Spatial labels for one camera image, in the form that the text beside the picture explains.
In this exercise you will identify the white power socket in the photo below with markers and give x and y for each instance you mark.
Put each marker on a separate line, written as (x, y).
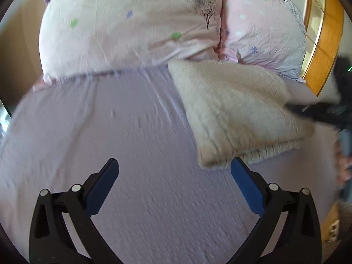
(334, 227)

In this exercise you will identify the cream fleece garment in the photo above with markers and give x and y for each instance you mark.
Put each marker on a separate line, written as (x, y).
(233, 110)

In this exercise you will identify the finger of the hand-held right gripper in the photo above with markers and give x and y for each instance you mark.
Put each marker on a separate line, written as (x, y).
(316, 112)

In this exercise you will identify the person's right hand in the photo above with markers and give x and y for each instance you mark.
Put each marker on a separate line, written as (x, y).
(345, 172)

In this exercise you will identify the lavender bed sheet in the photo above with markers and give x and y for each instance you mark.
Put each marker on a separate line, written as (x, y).
(132, 132)

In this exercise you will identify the pink floral pillow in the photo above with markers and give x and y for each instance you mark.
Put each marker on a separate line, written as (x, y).
(123, 27)
(261, 24)

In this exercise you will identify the wooden headboard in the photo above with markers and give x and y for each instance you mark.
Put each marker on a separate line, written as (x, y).
(327, 38)

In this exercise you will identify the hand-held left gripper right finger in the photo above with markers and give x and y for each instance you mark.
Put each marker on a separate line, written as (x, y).
(246, 187)

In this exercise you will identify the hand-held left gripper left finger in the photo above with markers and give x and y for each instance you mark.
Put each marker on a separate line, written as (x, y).
(100, 187)

